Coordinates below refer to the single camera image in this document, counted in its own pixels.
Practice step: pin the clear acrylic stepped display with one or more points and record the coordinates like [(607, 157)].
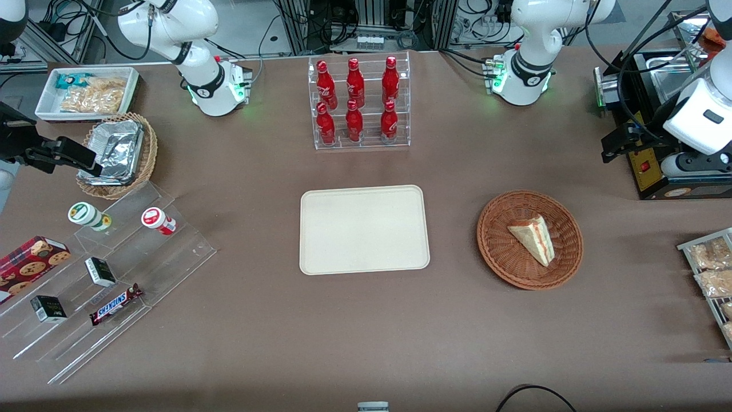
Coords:
[(171, 257)]

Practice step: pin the small black box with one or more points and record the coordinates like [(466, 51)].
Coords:
[(48, 309), (100, 272)]

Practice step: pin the clear bag of snacks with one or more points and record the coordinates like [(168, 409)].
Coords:
[(709, 254), (727, 332), (726, 310), (715, 283)]

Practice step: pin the red grilled food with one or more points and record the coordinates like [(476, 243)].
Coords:
[(716, 37)]

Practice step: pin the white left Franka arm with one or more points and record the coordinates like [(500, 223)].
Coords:
[(529, 51)]

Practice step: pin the aluminium foil container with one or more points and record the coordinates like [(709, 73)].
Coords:
[(117, 149)]

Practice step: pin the clear acrylic bottle rack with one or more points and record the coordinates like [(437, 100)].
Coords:
[(370, 137)]

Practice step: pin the round brown wicker basket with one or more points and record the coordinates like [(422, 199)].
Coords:
[(503, 252)]

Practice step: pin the white rectangular bin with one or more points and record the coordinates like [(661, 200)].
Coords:
[(48, 106)]

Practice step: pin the teal snack packet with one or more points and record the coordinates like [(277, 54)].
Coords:
[(70, 80)]

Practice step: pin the red cookie box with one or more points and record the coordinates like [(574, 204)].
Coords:
[(28, 266)]

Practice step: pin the red cola bottle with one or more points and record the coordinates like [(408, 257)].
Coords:
[(355, 83), (354, 125), (326, 86), (390, 80), (389, 123), (326, 127)]

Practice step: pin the white power strip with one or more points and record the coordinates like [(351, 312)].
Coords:
[(370, 42)]

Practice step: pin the red lid white bottle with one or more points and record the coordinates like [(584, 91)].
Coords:
[(157, 220)]

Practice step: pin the green lid white bottle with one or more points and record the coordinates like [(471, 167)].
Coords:
[(86, 215)]

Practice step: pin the Snickers chocolate bar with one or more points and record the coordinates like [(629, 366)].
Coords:
[(114, 304)]

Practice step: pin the steel warmer pan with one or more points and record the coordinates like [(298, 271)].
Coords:
[(666, 74)]

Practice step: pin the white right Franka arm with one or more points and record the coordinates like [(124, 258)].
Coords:
[(197, 51)]

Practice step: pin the clear bag of chips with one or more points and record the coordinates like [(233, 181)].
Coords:
[(94, 96)]

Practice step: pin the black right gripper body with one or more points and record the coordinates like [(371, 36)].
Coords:
[(12, 143)]

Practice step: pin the small grey device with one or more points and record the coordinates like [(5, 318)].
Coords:
[(373, 407)]

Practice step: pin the black food warmer appliance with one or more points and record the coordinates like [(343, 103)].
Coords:
[(643, 171)]

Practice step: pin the cream plastic tray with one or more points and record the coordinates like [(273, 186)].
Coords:
[(363, 229)]

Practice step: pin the small tan wicker basket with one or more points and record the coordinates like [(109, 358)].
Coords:
[(147, 157)]

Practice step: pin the triangular sandwich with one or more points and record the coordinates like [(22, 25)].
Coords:
[(534, 237)]

